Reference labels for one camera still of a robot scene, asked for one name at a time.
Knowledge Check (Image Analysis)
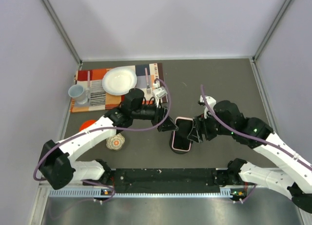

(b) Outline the black phone stand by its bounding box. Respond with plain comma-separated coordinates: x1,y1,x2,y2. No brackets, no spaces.
169,131,192,154

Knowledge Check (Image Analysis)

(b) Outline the right aluminium frame post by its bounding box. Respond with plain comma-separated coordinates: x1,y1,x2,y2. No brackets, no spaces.
252,0,294,62

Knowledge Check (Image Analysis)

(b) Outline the orange bowl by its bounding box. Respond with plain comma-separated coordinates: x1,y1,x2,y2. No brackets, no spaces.
79,120,96,131

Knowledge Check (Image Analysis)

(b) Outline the aluminium frame post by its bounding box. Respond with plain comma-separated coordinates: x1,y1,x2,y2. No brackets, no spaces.
40,0,82,65
252,0,294,62

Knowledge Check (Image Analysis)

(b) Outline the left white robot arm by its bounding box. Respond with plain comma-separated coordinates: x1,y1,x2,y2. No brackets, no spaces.
37,87,177,190

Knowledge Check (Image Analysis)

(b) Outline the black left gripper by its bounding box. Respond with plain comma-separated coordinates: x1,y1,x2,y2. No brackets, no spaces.
132,97,178,132

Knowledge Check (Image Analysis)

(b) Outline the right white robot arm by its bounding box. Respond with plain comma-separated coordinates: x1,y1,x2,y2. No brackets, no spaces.
187,96,312,213

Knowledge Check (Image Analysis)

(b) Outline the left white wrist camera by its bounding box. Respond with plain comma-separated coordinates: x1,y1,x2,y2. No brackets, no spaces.
152,82,168,107

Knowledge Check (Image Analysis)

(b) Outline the light blue mug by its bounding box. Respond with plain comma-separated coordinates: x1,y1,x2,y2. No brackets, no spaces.
68,84,90,105

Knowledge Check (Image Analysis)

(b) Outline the black phone pink case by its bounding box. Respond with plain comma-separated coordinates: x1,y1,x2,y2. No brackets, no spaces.
175,116,193,139

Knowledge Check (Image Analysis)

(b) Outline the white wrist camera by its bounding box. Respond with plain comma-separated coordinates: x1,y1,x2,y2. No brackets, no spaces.
152,82,168,107
198,95,216,119

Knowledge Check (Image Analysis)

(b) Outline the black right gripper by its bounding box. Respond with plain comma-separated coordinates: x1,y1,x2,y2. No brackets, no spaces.
188,109,234,143

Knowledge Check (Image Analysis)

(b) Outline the pink handled fork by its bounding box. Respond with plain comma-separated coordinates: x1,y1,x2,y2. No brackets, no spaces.
145,68,152,94

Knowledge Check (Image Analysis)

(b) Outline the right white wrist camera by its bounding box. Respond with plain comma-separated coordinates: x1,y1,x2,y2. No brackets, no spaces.
198,95,216,119

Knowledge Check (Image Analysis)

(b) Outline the white round plate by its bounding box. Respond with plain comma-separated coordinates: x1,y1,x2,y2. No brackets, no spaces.
102,67,137,96

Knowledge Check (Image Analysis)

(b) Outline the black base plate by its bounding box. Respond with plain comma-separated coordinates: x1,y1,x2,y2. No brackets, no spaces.
113,168,220,193

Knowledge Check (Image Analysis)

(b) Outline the left aluminium frame post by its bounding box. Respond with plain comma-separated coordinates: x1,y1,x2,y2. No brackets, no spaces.
40,0,82,65

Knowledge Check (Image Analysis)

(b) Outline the pink handled knife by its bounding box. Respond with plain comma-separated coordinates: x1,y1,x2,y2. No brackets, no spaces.
86,71,90,94

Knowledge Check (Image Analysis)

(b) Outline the grey slotted cable duct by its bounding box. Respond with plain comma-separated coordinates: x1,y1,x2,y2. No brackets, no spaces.
48,185,247,198

